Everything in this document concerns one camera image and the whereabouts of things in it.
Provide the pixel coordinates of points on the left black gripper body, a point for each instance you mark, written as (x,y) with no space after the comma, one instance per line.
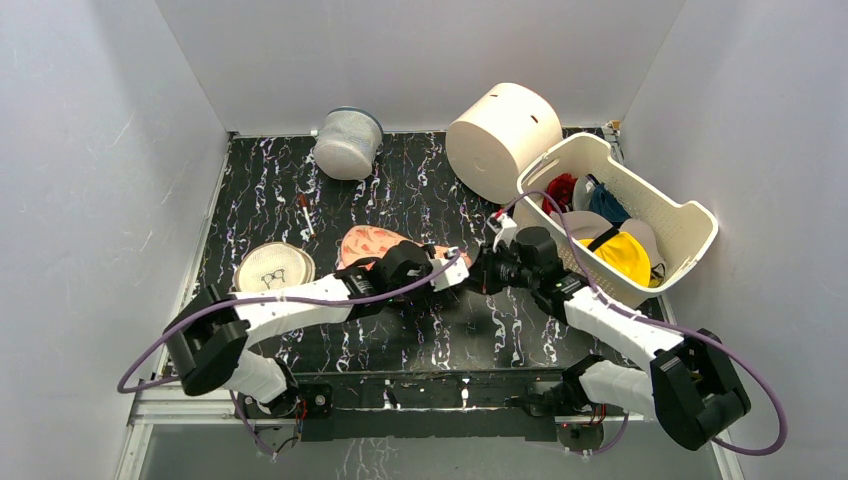
(417,300)

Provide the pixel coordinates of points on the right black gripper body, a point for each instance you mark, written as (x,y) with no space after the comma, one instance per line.
(488,273)

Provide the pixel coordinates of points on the strawberry print mesh laundry bag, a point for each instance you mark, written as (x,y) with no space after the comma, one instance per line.
(367,241)

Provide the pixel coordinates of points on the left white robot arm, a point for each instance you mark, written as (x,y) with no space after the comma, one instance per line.
(211,339)

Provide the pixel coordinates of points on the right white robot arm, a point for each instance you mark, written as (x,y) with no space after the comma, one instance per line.
(685,383)

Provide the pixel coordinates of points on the yellow bra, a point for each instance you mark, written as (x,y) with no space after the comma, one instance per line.
(636,257)

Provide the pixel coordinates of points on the cream perforated laundry basket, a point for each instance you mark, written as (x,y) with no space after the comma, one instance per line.
(684,232)

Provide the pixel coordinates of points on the red garment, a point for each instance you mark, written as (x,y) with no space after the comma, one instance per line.
(559,192)

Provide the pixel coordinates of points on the small white red pen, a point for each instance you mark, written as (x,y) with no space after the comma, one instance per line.
(304,206)

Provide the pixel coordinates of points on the cream round tub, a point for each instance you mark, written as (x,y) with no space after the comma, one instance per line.
(495,140)

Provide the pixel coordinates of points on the blue garment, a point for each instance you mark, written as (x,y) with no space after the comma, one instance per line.
(604,203)

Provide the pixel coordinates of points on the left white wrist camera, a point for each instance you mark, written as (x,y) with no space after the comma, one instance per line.
(450,268)

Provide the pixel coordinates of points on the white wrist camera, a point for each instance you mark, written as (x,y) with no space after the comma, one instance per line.
(504,229)
(450,268)

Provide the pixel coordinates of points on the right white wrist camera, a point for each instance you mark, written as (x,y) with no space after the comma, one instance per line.
(504,229)

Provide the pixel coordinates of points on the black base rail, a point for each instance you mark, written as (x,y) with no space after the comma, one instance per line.
(517,403)

